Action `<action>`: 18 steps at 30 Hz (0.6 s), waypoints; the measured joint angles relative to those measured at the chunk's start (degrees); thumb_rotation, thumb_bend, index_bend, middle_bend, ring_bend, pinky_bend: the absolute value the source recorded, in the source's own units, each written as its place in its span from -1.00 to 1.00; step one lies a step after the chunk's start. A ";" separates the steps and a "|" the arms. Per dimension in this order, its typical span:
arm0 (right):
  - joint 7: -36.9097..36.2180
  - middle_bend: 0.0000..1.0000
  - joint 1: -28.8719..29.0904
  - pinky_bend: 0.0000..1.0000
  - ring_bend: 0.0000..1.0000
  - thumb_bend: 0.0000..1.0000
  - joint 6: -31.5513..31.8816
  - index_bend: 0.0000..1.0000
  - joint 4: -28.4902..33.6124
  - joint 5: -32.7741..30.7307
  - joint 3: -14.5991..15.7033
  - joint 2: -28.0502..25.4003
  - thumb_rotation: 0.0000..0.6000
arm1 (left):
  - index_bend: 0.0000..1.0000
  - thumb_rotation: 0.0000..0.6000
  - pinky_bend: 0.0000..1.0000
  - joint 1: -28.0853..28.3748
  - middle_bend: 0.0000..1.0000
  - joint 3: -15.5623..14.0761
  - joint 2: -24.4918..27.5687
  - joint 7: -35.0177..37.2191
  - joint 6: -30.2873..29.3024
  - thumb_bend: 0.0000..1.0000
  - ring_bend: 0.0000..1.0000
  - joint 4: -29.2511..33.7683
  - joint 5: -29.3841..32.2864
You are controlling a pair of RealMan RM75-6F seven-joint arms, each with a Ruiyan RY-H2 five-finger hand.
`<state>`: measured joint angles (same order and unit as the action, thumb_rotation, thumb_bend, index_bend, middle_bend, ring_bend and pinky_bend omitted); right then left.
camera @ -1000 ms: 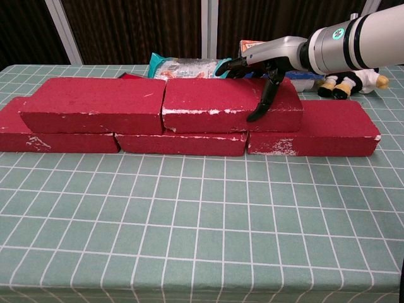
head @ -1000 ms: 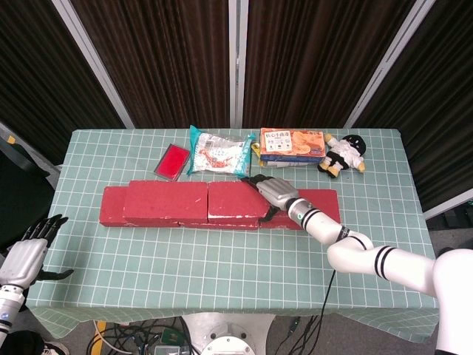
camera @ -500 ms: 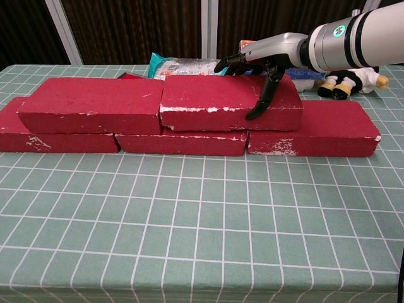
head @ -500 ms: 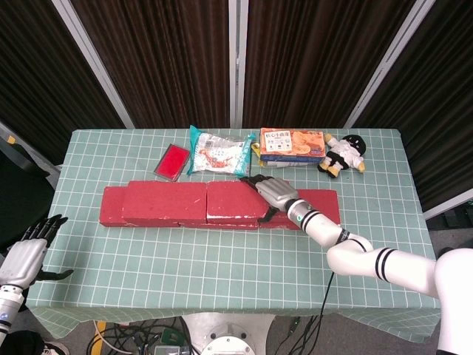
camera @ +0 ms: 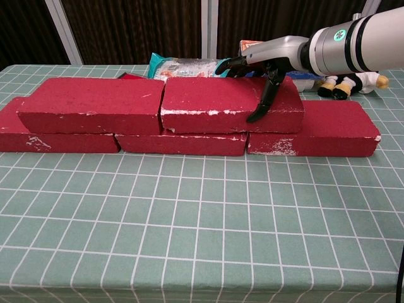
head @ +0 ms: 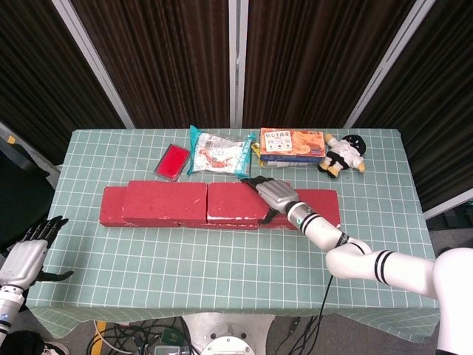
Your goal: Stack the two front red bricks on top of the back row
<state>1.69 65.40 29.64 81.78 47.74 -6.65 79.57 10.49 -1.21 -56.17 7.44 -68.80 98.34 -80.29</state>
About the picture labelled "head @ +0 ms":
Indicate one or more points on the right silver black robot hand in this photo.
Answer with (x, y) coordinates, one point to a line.
(277, 194)

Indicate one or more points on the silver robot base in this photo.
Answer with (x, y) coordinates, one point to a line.
(229, 333)

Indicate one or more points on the orange blue biscuit box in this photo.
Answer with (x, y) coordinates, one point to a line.
(292, 144)

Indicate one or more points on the black white sneaker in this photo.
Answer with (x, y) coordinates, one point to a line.
(55, 349)

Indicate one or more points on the grey power box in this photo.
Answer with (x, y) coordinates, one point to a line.
(168, 350)

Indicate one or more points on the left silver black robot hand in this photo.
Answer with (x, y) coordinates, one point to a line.
(22, 262)

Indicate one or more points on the grey frame with yellow sticker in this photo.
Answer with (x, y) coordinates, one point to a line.
(26, 149)

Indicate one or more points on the green circuit board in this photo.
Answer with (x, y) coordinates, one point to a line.
(173, 336)

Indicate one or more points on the yellow small packet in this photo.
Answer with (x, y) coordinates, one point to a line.
(255, 151)

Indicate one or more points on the teal white snack bag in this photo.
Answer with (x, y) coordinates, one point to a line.
(218, 155)

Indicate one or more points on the green checked tablecloth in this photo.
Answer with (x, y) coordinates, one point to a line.
(166, 259)

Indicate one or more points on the grey partition post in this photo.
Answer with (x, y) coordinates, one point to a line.
(389, 63)
(451, 209)
(93, 63)
(236, 63)

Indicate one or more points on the dark brown partition panel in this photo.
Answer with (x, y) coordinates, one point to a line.
(314, 55)
(37, 74)
(166, 55)
(443, 92)

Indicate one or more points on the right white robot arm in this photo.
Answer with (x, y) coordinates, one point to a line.
(354, 264)

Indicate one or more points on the black white plush doll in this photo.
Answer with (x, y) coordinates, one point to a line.
(341, 155)

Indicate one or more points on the red ink pad case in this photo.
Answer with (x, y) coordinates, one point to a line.
(172, 162)

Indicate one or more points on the red brick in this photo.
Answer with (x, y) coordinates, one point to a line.
(192, 224)
(321, 205)
(111, 205)
(233, 201)
(164, 201)

